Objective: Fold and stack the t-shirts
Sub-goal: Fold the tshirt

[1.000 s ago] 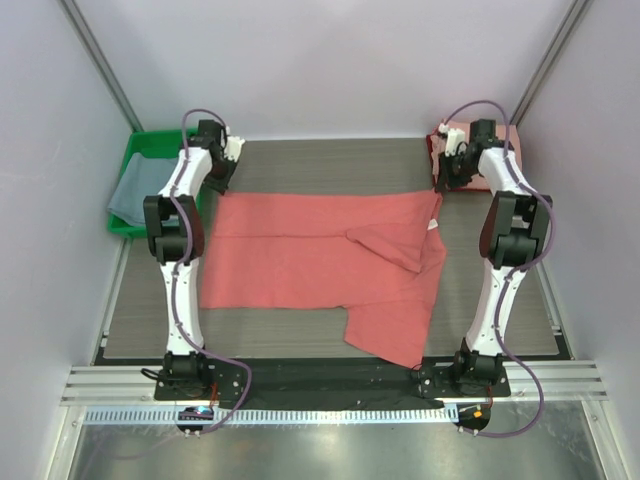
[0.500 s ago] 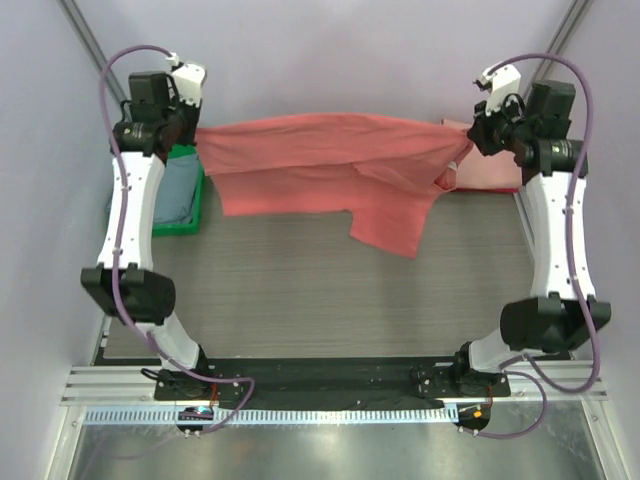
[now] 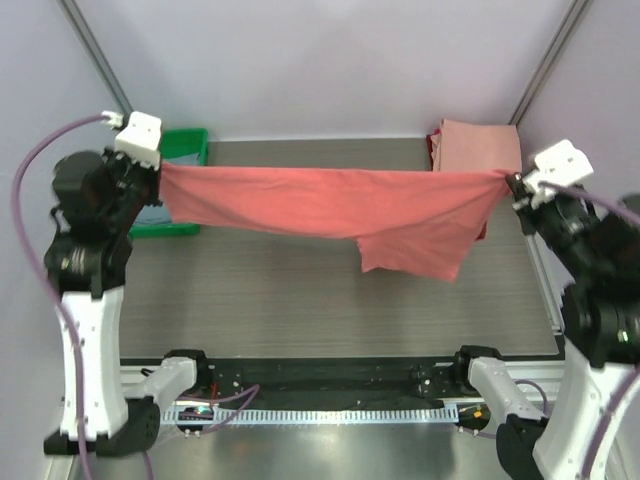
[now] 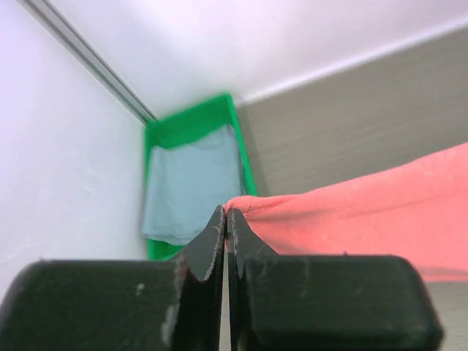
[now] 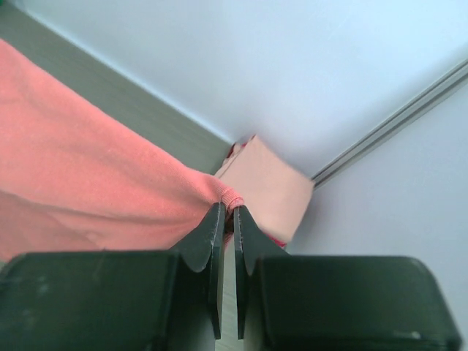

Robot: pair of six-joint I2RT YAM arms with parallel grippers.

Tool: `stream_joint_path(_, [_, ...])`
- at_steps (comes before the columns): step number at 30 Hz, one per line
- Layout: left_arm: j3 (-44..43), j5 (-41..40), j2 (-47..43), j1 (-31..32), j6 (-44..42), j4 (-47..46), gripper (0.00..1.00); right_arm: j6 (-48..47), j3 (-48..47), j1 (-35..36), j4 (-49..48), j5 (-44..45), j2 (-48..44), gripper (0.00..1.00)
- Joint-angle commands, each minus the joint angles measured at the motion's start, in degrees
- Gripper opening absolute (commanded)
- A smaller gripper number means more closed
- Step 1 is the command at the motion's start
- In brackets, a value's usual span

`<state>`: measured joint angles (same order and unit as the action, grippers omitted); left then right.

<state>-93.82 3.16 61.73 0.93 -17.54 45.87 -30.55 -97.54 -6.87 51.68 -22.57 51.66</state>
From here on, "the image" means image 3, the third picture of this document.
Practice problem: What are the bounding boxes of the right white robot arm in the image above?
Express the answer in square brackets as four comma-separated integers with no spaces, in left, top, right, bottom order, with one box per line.
[450,174,639,479]

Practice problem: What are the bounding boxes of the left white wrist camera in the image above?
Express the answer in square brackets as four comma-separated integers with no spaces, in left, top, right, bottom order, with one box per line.
[102,111,163,171]

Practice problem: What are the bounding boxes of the green plastic bin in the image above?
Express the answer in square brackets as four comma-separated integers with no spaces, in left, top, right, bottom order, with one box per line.
[129,128,209,239]

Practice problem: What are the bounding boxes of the folded light pink t shirt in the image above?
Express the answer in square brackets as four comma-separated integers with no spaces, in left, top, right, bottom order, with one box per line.
[435,119,522,173]

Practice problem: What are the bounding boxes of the white slotted cable duct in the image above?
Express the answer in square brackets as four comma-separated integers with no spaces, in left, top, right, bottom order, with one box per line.
[161,404,459,427]

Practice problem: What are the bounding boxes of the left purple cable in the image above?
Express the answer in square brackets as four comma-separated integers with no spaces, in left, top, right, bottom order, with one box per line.
[10,113,261,480]

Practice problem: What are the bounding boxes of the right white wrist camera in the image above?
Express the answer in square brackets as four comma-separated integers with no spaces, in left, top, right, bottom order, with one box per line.
[522,139,594,209]

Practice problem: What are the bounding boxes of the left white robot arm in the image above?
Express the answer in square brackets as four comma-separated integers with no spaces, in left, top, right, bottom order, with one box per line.
[43,149,212,458]

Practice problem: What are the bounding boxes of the blue grey t shirt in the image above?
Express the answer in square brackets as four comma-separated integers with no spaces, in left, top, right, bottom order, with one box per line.
[134,153,201,227]

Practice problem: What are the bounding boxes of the aluminium frame rail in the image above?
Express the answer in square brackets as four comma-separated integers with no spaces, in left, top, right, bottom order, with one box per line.
[60,364,610,405]

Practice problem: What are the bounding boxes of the coral red t shirt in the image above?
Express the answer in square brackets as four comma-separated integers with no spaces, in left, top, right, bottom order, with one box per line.
[160,163,508,282]

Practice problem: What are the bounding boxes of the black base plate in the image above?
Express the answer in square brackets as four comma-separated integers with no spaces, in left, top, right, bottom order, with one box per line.
[209,356,477,399]

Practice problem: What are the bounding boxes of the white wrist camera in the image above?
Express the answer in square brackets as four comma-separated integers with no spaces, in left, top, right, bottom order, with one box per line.
[102,111,163,171]
[522,139,594,209]

